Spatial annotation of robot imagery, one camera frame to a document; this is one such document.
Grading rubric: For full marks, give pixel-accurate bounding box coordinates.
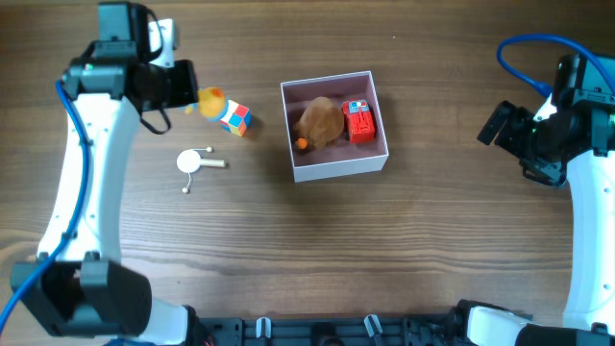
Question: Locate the yellow duck toy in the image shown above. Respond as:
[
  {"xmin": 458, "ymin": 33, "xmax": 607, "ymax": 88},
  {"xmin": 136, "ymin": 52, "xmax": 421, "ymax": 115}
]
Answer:
[{"xmin": 184, "ymin": 86, "xmax": 227, "ymax": 121}]

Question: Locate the red toy truck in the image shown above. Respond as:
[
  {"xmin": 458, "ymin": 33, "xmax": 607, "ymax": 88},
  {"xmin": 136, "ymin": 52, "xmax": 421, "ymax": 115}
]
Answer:
[{"xmin": 342, "ymin": 99, "xmax": 376, "ymax": 144}]

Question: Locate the white cardboard box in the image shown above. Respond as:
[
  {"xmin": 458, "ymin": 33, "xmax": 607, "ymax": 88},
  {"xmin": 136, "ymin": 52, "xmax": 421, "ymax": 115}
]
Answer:
[{"xmin": 281, "ymin": 71, "xmax": 389, "ymax": 183}]

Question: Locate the brown plush toy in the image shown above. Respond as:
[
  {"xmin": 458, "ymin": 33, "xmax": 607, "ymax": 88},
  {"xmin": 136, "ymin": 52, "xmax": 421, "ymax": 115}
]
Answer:
[{"xmin": 293, "ymin": 97, "xmax": 345, "ymax": 150}]

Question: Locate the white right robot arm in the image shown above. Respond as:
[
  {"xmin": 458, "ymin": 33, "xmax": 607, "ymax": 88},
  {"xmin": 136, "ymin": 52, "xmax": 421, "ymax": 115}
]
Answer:
[{"xmin": 447, "ymin": 53, "xmax": 614, "ymax": 345}]

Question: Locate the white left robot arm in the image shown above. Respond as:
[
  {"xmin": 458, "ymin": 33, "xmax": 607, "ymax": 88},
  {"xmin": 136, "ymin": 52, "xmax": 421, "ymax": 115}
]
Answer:
[{"xmin": 2, "ymin": 2, "xmax": 208, "ymax": 345}]

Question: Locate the white wooden rattle drum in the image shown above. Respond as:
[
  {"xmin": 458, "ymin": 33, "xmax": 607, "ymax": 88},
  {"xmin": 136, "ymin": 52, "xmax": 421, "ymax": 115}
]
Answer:
[{"xmin": 176, "ymin": 146, "xmax": 228, "ymax": 194}]

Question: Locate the colourful two-by-two puzzle cube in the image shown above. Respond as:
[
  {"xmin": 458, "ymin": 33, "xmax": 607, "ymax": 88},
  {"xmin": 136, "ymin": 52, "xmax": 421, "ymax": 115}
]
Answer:
[{"xmin": 218, "ymin": 100, "xmax": 253, "ymax": 136}]

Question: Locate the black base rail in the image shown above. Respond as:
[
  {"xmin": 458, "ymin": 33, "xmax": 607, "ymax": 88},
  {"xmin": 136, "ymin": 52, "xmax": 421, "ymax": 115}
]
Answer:
[{"xmin": 201, "ymin": 314, "xmax": 472, "ymax": 346}]

